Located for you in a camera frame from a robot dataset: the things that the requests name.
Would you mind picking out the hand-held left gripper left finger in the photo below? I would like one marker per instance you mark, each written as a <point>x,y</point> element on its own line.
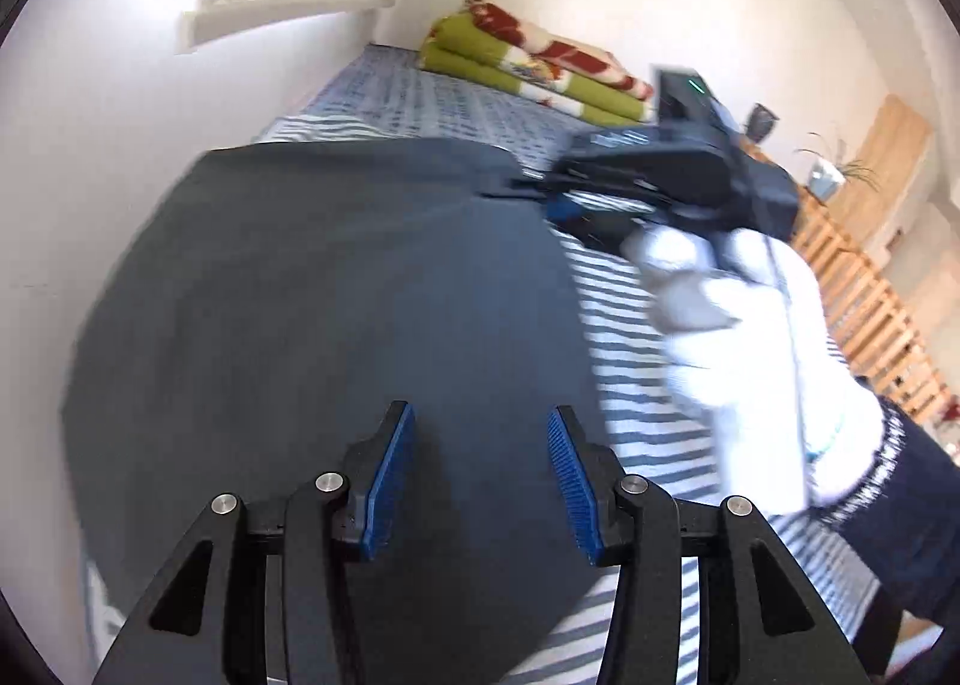
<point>390,482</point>

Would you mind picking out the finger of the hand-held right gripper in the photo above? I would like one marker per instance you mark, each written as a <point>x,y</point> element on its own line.
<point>525,186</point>
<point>574,212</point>

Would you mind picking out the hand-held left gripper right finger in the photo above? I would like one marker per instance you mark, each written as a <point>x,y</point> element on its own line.
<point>574,490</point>

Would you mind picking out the person's right forearm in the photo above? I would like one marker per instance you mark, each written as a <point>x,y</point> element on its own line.
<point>900,527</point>

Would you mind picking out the person's right hand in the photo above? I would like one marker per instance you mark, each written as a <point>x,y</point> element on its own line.
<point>735,355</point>

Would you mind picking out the dark ceramic pot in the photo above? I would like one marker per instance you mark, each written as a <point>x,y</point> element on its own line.
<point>761,122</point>

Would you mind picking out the blue striped bed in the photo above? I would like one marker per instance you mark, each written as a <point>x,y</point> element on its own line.
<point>622,370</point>

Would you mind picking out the potted plant in white pot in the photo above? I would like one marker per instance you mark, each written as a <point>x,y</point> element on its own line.
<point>823,182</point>

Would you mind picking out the red floral folded blanket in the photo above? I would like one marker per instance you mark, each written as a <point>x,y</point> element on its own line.
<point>570,54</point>

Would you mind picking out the light wooden door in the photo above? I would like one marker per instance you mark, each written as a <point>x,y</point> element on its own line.
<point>896,152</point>

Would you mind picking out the wooden slatted railing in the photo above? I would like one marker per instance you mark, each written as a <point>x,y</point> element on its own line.
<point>862,287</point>

